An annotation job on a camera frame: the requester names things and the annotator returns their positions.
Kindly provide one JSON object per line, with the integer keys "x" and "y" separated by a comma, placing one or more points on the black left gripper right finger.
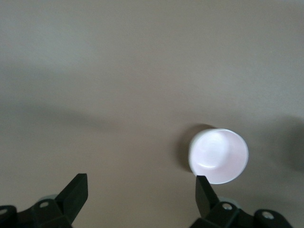
{"x": 206, "y": 198}

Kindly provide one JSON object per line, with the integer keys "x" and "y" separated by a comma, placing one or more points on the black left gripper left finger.
{"x": 72, "y": 197}

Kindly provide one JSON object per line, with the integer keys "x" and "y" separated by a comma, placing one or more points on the white bowl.
{"x": 192, "y": 148}

